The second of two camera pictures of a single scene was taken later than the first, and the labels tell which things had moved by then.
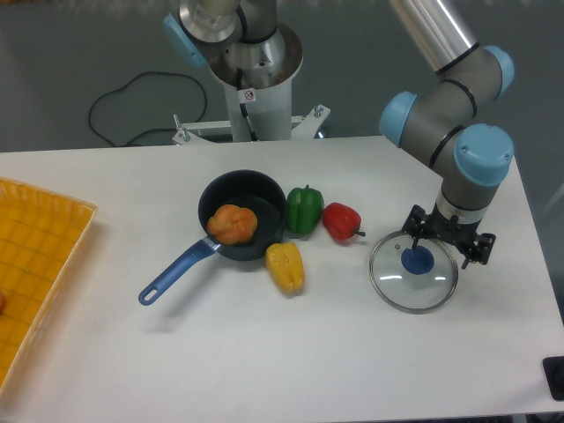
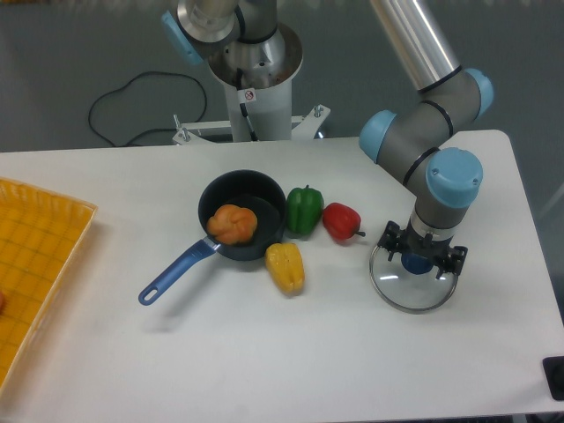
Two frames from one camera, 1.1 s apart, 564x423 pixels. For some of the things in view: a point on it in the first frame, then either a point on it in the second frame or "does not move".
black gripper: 420,225 -> 414,241
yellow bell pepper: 285,264 does not move
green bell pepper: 303,208 does not move
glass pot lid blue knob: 415,280 does not move
